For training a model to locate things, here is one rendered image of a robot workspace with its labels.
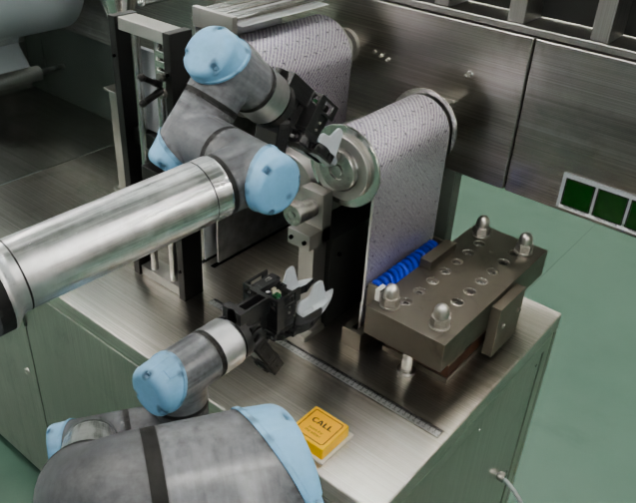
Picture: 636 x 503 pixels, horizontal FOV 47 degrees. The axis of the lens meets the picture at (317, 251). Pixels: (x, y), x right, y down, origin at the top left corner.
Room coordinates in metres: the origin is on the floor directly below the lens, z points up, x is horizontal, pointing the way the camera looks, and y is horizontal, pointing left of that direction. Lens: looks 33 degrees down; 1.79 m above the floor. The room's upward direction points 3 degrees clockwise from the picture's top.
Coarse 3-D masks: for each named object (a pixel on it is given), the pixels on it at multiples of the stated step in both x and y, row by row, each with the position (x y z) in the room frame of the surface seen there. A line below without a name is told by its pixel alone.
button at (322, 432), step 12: (300, 420) 0.85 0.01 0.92; (312, 420) 0.85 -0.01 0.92; (324, 420) 0.85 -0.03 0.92; (336, 420) 0.85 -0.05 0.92; (312, 432) 0.82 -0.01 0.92; (324, 432) 0.82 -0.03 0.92; (336, 432) 0.83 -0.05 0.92; (312, 444) 0.80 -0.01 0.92; (324, 444) 0.80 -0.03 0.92; (336, 444) 0.82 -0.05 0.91; (324, 456) 0.79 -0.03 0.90
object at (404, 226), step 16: (416, 192) 1.20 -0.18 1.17; (432, 192) 1.25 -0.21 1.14; (400, 208) 1.16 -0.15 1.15; (416, 208) 1.21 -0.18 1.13; (432, 208) 1.26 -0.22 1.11; (384, 224) 1.12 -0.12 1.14; (400, 224) 1.17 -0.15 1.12; (416, 224) 1.21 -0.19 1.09; (432, 224) 1.27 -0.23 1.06; (368, 240) 1.09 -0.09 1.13; (384, 240) 1.13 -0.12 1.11; (400, 240) 1.17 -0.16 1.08; (416, 240) 1.22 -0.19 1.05; (368, 256) 1.09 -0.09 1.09; (384, 256) 1.13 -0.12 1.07; (400, 256) 1.18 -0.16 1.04; (368, 272) 1.09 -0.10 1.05
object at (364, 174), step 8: (344, 136) 1.12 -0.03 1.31; (344, 144) 1.11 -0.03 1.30; (352, 144) 1.10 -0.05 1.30; (352, 152) 1.10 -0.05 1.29; (360, 152) 1.09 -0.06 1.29; (360, 160) 1.09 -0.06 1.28; (360, 168) 1.09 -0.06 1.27; (368, 168) 1.08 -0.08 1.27; (320, 176) 1.14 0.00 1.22; (360, 176) 1.08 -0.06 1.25; (368, 176) 1.08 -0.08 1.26; (360, 184) 1.08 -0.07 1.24; (368, 184) 1.08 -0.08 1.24; (336, 192) 1.11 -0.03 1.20; (344, 192) 1.10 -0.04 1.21; (352, 192) 1.09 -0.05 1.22; (360, 192) 1.08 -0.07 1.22; (344, 200) 1.10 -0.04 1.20
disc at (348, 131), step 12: (324, 132) 1.15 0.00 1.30; (348, 132) 1.12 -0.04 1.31; (360, 144) 1.10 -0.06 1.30; (372, 156) 1.08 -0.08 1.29; (312, 168) 1.16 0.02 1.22; (372, 168) 1.08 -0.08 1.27; (372, 180) 1.08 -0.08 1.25; (372, 192) 1.08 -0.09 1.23; (348, 204) 1.11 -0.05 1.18; (360, 204) 1.09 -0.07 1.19
